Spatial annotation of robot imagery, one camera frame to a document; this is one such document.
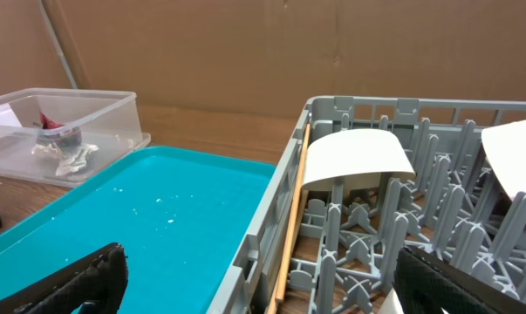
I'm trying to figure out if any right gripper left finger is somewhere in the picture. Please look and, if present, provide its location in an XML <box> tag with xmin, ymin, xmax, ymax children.
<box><xmin>0</xmin><ymin>242</ymin><xmax>128</xmax><ymax>314</ymax></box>

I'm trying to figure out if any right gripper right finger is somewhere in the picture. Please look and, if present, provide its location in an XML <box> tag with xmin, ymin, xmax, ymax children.
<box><xmin>393</xmin><ymin>247</ymin><xmax>526</xmax><ymax>314</ymax></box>

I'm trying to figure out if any white tissue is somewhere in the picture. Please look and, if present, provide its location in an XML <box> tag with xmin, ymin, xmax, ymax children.
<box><xmin>31</xmin><ymin>141</ymin><xmax>99</xmax><ymax>177</ymax></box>

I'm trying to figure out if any white bowl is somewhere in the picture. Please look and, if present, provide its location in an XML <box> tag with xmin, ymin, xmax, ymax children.
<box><xmin>303</xmin><ymin>129</ymin><xmax>415</xmax><ymax>191</ymax></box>

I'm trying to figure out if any wooden chopstick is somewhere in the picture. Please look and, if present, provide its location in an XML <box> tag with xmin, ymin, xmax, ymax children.
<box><xmin>274</xmin><ymin>124</ymin><xmax>311</xmax><ymax>304</ymax></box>
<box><xmin>265</xmin><ymin>190</ymin><xmax>308</xmax><ymax>314</ymax></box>

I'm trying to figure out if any red snack wrapper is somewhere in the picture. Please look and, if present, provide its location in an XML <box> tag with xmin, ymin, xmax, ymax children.
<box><xmin>37</xmin><ymin>113</ymin><xmax>82</xmax><ymax>148</ymax></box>

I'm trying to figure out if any teal plastic tray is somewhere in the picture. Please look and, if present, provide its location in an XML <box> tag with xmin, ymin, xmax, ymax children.
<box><xmin>0</xmin><ymin>147</ymin><xmax>275</xmax><ymax>313</ymax></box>

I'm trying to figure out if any grey dish rack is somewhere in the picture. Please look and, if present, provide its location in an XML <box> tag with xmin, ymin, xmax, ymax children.
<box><xmin>208</xmin><ymin>96</ymin><xmax>526</xmax><ymax>313</ymax></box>

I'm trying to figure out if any clear plastic bin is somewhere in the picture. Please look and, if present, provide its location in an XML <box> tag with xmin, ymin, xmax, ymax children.
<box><xmin>0</xmin><ymin>88</ymin><xmax>151</xmax><ymax>188</ymax></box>

